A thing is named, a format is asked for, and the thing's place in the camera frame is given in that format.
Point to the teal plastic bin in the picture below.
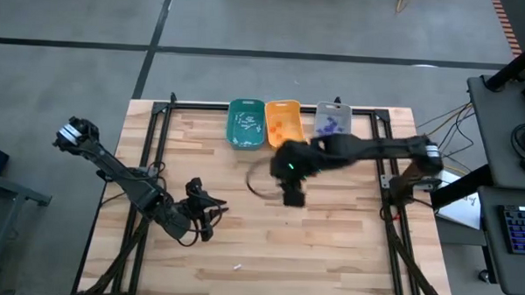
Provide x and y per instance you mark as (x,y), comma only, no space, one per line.
(245,142)

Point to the black backlit keyboard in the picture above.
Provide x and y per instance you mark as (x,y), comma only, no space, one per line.
(522,229)

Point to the orange translucent plastic pumpkin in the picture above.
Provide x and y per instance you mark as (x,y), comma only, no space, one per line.
(279,136)
(273,129)
(278,123)

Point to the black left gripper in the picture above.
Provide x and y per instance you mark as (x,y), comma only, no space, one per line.
(198,210)

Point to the black diagonal pole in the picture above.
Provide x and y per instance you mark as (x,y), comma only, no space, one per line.
(517,64)

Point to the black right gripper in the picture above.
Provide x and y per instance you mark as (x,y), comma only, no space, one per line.
(297,162)

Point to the black mat orange striped edge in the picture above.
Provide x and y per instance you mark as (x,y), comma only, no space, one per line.
(505,24)

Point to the grey desk top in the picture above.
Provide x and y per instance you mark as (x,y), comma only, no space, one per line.
(499,129)
(512,270)

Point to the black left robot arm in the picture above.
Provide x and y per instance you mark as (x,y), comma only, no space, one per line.
(121,177)

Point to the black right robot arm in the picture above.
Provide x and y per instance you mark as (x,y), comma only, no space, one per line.
(376,147)

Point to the black aluminium table frame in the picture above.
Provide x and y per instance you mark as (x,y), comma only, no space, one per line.
(194,105)

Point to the orange plastic bin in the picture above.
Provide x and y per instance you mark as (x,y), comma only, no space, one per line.
(294,120)

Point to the light grey plastic bin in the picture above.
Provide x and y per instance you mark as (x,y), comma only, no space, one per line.
(322,114)

